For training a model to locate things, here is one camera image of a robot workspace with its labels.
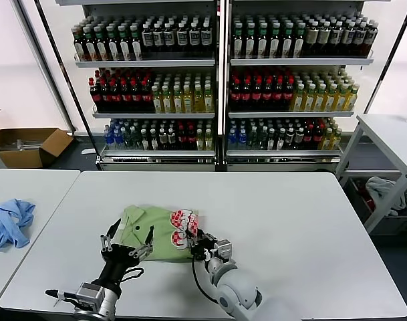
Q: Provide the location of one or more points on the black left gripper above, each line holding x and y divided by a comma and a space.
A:
118, 261

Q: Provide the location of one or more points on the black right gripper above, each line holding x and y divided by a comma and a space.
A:
206, 247

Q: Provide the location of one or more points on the light green polo shirt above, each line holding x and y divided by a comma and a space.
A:
163, 247

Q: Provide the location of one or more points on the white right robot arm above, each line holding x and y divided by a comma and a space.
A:
236, 287

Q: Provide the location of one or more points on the white floor scrap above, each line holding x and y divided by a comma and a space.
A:
87, 152

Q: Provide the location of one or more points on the white cap dark drink bottle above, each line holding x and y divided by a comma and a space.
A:
371, 36
289, 138
280, 142
163, 140
271, 142
194, 38
182, 38
206, 37
145, 142
172, 140
169, 39
147, 39
154, 142
335, 36
359, 36
299, 138
158, 39
347, 36

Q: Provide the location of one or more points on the green tinted water bottle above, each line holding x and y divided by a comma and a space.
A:
127, 140
253, 139
136, 140
262, 140

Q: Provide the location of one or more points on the blue water bottle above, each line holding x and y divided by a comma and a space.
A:
108, 140
242, 140
233, 140
117, 140

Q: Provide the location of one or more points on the yellow juice bottle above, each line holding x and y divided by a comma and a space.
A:
157, 102
335, 141
352, 99
320, 100
208, 142
298, 100
167, 102
177, 102
198, 102
331, 100
309, 100
188, 102
341, 100
325, 142
200, 142
209, 102

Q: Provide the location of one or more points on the red cap cola bottle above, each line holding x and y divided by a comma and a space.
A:
125, 97
246, 96
181, 140
308, 138
115, 97
135, 97
146, 97
257, 96
267, 96
288, 96
317, 138
190, 140
105, 97
278, 96
236, 96
95, 97

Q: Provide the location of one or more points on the open cardboard box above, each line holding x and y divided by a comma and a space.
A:
53, 147

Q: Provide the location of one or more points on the crumpled light blue garment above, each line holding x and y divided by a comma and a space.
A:
10, 227

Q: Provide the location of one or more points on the clear plastic packaging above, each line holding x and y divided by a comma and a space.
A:
30, 144

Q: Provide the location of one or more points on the white metal beverage shelf rack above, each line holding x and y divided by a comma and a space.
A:
300, 61
143, 63

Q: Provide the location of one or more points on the red garment in crate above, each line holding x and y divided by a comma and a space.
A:
369, 202

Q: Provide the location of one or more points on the green cap dark tea bottle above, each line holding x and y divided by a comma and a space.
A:
238, 43
286, 43
250, 43
274, 43
298, 43
262, 43
113, 47
79, 47
101, 47
90, 47
136, 47
124, 47

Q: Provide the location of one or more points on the grey white cloth pile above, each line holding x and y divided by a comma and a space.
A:
381, 189

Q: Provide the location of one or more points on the dark plastic storage crate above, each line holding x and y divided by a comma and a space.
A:
397, 222

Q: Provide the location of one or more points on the white side table with legs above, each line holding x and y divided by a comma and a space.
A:
391, 140

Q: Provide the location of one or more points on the white cap beige label bottle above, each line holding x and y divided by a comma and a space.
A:
311, 36
323, 36

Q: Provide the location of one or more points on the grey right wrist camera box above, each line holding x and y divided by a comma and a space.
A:
225, 249

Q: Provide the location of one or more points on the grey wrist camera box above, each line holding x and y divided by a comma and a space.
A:
89, 293
225, 249

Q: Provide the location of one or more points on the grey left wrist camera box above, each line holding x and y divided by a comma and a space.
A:
89, 293

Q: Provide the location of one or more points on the black window frame post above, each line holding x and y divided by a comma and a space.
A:
45, 67
387, 65
62, 67

